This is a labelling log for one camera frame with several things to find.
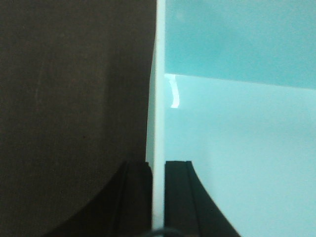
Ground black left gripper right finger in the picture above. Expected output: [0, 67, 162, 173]
[164, 161, 240, 237]

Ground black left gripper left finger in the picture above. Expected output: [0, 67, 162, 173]
[46, 161, 153, 237]

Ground light blue plastic bin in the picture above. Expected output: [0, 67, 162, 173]
[146, 0, 316, 237]

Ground black conveyor belt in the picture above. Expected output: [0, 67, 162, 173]
[0, 0, 157, 237]

